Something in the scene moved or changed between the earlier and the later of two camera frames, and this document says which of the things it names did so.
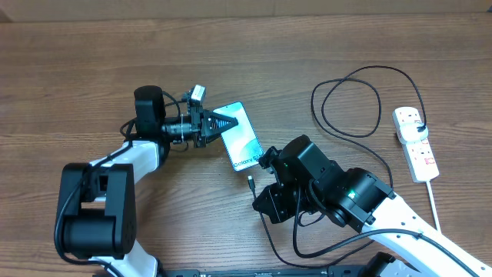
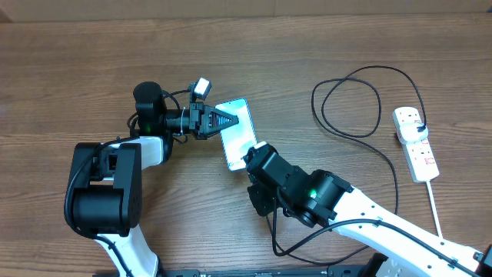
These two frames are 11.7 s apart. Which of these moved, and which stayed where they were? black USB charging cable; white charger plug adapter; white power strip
Moved: black USB charging cable
Stayed: white charger plug adapter; white power strip
